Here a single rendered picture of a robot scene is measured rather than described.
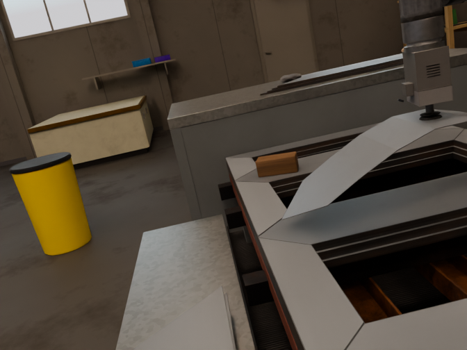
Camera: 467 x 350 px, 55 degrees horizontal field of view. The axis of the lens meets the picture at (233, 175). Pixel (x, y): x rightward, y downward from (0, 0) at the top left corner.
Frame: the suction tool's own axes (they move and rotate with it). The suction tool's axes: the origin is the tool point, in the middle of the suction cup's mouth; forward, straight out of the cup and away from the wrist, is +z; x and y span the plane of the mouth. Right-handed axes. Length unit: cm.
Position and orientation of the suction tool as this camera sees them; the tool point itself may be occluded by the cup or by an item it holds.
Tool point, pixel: (431, 123)
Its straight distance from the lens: 100.3
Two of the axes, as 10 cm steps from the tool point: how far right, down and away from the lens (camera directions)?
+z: 2.1, 9.4, 2.7
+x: 9.7, -1.7, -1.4
